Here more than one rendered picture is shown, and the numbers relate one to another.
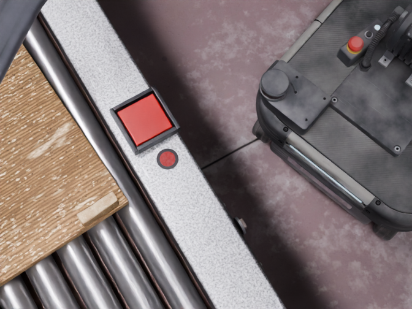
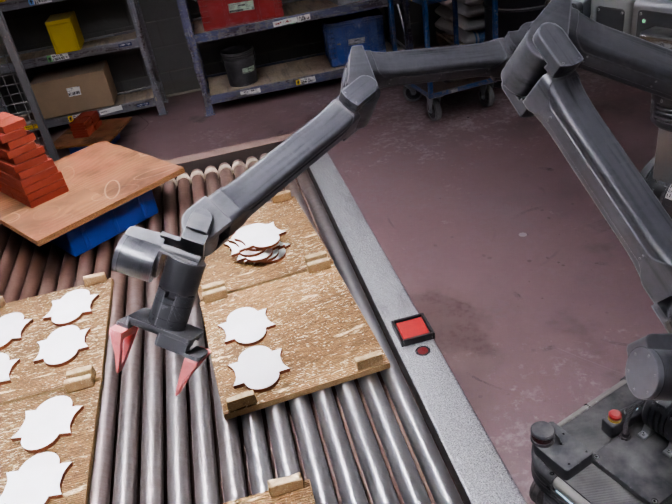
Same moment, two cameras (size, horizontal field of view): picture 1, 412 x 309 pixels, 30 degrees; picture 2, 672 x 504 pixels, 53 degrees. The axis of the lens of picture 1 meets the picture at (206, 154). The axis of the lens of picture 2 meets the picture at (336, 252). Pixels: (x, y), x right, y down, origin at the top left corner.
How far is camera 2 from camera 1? 0.78 m
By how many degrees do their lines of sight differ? 43
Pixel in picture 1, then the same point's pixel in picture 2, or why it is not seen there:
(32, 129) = (340, 324)
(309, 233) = not seen: outside the picture
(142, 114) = (411, 325)
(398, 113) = (655, 474)
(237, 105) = (520, 480)
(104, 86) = (391, 314)
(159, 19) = not seen: hidden behind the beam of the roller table
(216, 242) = (445, 395)
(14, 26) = (331, 129)
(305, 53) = (573, 424)
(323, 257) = not seen: outside the picture
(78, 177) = (361, 348)
